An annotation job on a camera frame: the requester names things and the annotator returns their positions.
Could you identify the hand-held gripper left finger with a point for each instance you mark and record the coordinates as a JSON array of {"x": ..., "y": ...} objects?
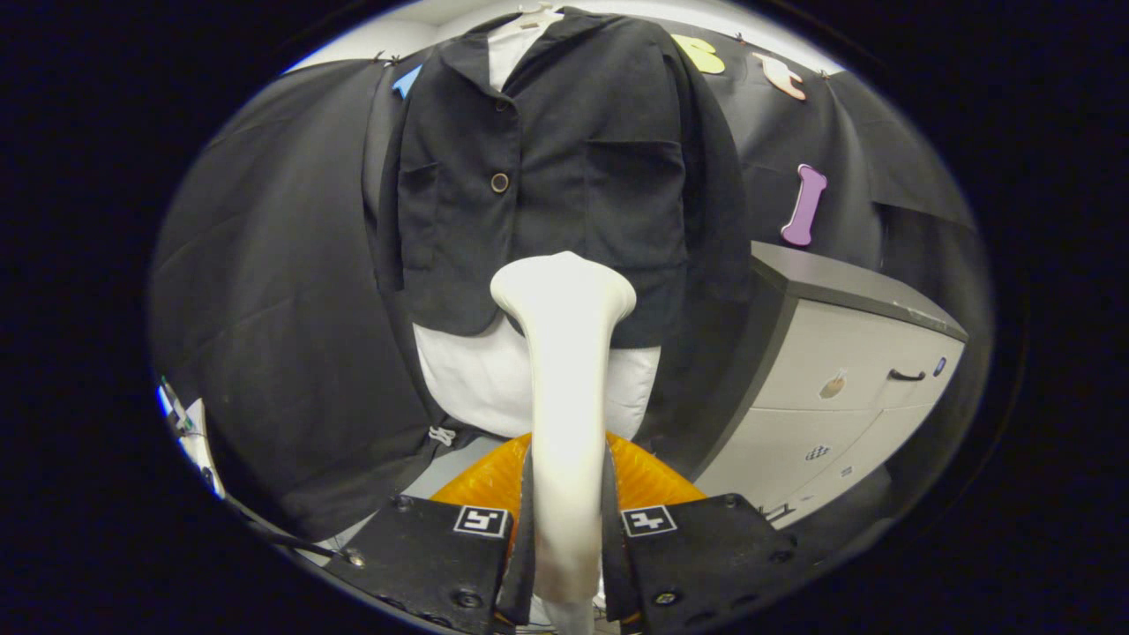
[{"x": 523, "y": 564}]

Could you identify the black backdrop cloth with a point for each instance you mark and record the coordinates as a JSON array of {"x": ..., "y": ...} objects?
[{"x": 282, "y": 309}]

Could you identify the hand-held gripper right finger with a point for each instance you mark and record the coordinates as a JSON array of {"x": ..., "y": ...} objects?
[{"x": 616, "y": 564}]

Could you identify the white garment steamer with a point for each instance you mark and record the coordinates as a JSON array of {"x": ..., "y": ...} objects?
[{"x": 564, "y": 397}]

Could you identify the grey cabinet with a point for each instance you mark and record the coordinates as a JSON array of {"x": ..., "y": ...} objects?
[{"x": 838, "y": 353}]

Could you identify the black jacket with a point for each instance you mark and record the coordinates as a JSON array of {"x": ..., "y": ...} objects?
[{"x": 600, "y": 203}]

